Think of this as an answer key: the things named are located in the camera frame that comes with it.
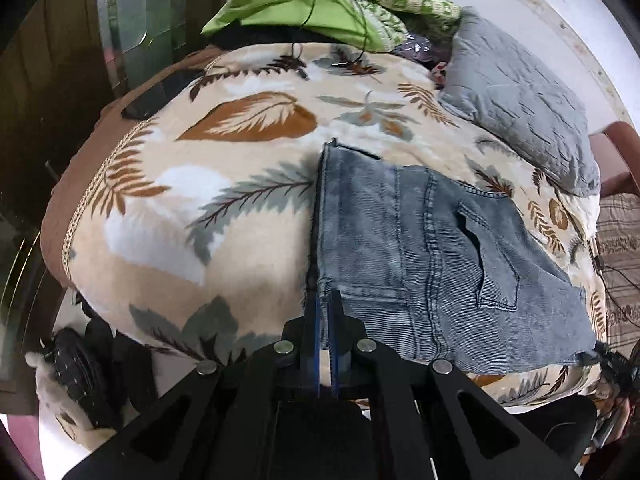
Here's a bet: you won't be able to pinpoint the leaf-patterned beige bed blanket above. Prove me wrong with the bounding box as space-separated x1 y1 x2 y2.
40 41 609 409

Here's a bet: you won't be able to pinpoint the wooden door with glass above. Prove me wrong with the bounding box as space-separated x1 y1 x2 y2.
1 0 227 415

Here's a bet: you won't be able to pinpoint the black charging cable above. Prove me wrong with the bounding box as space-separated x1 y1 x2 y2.
290 0 371 68

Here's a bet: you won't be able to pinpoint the green patterned quilt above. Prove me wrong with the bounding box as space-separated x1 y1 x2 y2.
202 0 461 52

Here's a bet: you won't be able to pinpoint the purple patterned cloth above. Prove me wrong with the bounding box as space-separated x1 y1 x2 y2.
392 34 451 90

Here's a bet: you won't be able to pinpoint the grey quilted pillow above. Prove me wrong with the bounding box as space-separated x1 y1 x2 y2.
438 6 601 197

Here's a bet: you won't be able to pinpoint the grey washed denim pants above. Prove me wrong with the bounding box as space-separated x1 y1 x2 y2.
312 142 597 375

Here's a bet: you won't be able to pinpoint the black smartphone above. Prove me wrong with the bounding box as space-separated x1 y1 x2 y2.
120 68 205 122

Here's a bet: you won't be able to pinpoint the striped brown cushion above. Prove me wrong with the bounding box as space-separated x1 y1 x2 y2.
597 193 640 358

